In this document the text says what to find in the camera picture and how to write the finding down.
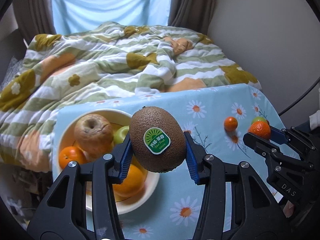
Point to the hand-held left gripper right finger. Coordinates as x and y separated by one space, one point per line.
191 161

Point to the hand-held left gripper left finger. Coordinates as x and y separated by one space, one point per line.
125 158

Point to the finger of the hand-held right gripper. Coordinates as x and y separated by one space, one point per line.
280 135
257 143

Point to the small tangerine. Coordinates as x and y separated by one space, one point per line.
260 130
230 123

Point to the green apple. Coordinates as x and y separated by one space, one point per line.
120 135
258 120

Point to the large orange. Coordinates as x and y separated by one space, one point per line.
70 158
132 182

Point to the cream bowl with bear print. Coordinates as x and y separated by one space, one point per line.
142 193

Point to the wrinkled brown apple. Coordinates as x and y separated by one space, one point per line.
93 132

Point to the brown kiwi with green sticker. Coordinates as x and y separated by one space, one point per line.
155 122

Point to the person's dark pants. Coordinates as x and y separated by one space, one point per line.
303 126

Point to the person's white sweater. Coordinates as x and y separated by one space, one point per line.
315 120

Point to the blue daisy print tablecloth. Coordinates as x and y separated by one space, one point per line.
215 105

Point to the green striped floral blanket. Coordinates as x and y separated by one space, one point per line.
100 65

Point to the grey patterned bedsheet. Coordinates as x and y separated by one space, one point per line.
8 72

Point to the brown curtain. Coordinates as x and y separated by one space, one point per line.
192 2
35 7

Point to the light blue window cloth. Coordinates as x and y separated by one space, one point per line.
110 2

